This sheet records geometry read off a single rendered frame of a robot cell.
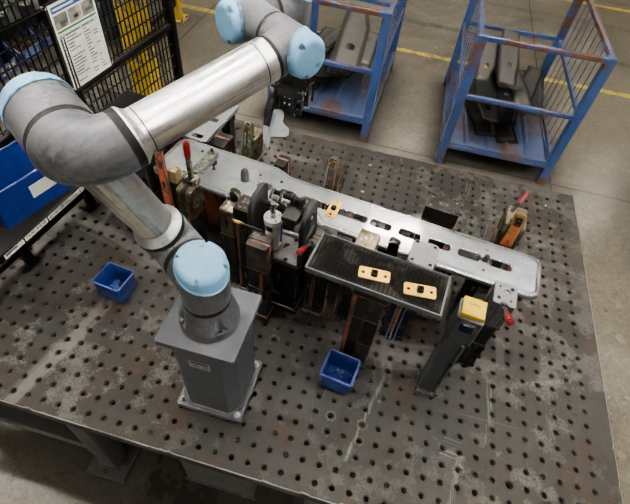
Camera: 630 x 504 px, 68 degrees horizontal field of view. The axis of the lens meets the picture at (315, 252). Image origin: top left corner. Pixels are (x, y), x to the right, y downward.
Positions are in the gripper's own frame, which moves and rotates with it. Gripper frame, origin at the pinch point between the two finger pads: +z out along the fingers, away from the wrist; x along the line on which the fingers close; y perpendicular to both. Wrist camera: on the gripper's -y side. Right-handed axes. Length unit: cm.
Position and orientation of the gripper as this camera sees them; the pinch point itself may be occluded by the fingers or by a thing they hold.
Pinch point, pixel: (277, 131)
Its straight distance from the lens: 117.3
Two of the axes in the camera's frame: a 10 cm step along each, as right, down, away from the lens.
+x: 3.8, -6.8, 6.2
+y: 9.2, 3.4, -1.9
